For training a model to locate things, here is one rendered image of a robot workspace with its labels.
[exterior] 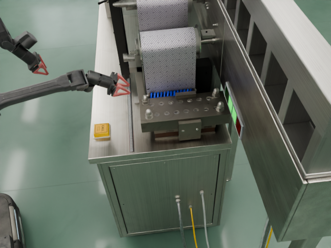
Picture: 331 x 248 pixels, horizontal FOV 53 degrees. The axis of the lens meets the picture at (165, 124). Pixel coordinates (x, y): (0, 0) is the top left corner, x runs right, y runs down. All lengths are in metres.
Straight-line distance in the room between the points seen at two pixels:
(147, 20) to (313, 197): 1.13
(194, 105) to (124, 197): 0.64
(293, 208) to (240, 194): 1.60
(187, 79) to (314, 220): 0.88
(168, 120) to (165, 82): 0.20
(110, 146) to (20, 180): 1.35
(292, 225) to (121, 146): 0.87
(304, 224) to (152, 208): 1.11
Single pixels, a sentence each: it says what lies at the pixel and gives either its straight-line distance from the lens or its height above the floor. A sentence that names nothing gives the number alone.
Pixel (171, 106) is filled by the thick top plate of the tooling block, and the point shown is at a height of 1.03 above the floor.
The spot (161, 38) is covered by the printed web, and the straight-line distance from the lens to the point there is 1.46.
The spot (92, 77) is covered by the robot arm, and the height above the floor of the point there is 1.17.
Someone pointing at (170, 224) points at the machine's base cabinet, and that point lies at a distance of 2.11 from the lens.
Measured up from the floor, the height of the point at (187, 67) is 1.16.
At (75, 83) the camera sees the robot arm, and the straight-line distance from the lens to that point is 1.47.
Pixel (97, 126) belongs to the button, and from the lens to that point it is 1.63.
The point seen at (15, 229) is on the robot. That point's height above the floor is 0.23.
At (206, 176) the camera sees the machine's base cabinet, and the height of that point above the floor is 0.65.
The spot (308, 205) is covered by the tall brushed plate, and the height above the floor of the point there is 1.34.
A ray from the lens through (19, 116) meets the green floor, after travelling 3.30.
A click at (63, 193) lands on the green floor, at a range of 2.59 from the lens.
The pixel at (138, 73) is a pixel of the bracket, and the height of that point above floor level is 1.09.
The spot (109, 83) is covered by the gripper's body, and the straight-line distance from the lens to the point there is 1.53.
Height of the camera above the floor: 2.07
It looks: 46 degrees down
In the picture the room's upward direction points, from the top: 4 degrees counter-clockwise
